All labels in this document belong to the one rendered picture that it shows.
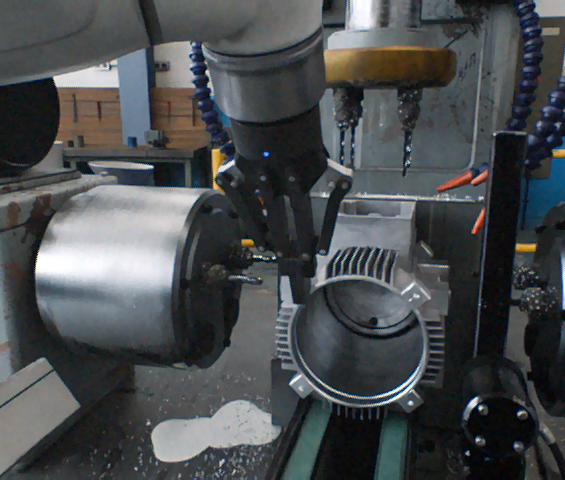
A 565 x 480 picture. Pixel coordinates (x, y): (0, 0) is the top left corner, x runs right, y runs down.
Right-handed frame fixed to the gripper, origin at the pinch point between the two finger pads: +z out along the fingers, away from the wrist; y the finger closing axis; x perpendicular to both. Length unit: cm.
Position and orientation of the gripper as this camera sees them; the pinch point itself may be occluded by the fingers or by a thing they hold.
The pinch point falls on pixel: (299, 273)
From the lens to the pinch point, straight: 59.2
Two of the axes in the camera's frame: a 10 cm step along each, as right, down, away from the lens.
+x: -2.1, 6.9, -6.9
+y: -9.7, -0.6, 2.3
